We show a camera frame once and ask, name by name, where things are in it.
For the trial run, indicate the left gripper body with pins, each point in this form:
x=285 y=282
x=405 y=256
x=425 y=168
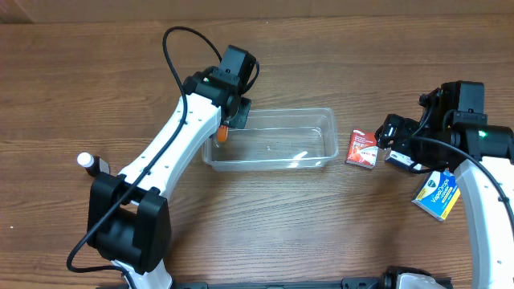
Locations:
x=242 y=113

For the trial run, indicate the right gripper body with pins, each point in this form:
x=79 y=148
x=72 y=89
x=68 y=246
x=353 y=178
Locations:
x=390 y=131

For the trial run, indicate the orange pill bottle white cap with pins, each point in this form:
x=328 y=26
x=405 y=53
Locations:
x=222 y=133

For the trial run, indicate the white plaster box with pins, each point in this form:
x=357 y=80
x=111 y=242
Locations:
x=401 y=161

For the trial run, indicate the red medicine box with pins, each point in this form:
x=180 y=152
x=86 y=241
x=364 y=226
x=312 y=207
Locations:
x=363 y=150

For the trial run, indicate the blue Vicks VapoDrops box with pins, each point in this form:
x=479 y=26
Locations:
x=438 y=194

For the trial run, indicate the dark bottle white cap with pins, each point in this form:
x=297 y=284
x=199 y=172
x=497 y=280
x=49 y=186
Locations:
x=94 y=165

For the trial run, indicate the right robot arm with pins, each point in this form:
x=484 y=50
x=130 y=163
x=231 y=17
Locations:
x=453 y=134

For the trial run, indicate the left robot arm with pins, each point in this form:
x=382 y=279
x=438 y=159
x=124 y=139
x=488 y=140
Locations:
x=128 y=216

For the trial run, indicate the clear plastic container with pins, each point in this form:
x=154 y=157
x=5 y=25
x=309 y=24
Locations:
x=299 y=138

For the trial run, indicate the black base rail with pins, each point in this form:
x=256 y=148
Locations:
x=345 y=283

